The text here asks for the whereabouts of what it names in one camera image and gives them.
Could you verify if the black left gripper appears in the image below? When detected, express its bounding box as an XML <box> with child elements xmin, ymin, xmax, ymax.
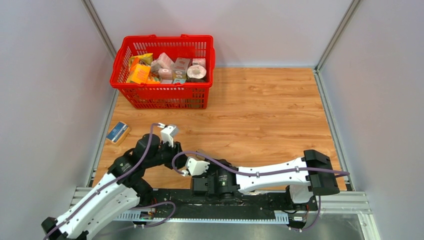
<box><xmin>144</xmin><ymin>138</ymin><xmax>189</xmax><ymax>170</ymax></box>

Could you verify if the brown cardboard paper box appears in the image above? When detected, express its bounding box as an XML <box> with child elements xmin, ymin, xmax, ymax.
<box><xmin>195</xmin><ymin>149</ymin><xmax>208</xmax><ymax>160</ymax></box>

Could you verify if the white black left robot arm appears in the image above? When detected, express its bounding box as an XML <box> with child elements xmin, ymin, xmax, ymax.
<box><xmin>41</xmin><ymin>129</ymin><xmax>187</xmax><ymax>240</ymax></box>

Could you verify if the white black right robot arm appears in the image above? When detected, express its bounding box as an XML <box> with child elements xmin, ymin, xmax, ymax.
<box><xmin>183</xmin><ymin>149</ymin><xmax>340</xmax><ymax>210</ymax></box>

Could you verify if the blue yellow small box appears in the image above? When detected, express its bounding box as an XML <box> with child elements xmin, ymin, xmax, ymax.
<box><xmin>105</xmin><ymin>121</ymin><xmax>131</xmax><ymax>146</ymax></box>

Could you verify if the orange snack box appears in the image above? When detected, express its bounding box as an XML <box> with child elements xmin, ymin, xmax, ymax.
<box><xmin>126</xmin><ymin>63</ymin><xmax>151</xmax><ymax>85</ymax></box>

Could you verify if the red plastic shopping basket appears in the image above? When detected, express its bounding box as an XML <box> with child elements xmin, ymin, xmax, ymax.
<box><xmin>109</xmin><ymin>34</ymin><xmax>215</xmax><ymax>109</ymax></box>

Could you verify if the round tape roll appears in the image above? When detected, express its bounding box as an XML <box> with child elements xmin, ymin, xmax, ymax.
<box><xmin>186</xmin><ymin>65</ymin><xmax>207</xmax><ymax>83</ymax></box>

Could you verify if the pink white carton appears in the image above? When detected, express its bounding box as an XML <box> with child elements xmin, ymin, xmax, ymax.
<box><xmin>156</xmin><ymin>52</ymin><xmax>174</xmax><ymax>70</ymax></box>

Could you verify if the yellow snack bag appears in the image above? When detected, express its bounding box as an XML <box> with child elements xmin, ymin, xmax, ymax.
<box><xmin>128</xmin><ymin>53</ymin><xmax>153</xmax><ymax>69</ymax></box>

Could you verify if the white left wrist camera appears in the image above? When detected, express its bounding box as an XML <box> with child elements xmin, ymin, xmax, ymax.
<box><xmin>157</xmin><ymin>123</ymin><xmax>179</xmax><ymax>148</ymax></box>

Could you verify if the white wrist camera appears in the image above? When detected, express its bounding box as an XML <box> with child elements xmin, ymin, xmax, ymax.
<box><xmin>157</xmin><ymin>123</ymin><xmax>179</xmax><ymax>148</ymax></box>
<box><xmin>181</xmin><ymin>156</ymin><xmax>210</xmax><ymax>177</ymax></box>

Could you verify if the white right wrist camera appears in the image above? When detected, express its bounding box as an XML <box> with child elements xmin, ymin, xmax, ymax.
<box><xmin>181</xmin><ymin>156</ymin><xmax>210</xmax><ymax>177</ymax></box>

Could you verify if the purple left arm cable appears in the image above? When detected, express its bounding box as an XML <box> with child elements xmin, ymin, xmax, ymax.
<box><xmin>42</xmin><ymin>123</ymin><xmax>176</xmax><ymax>240</ymax></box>

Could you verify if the aluminium frame rail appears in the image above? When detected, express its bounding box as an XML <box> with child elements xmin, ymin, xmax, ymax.
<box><xmin>69</xmin><ymin>187</ymin><xmax>369</xmax><ymax>224</ymax></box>

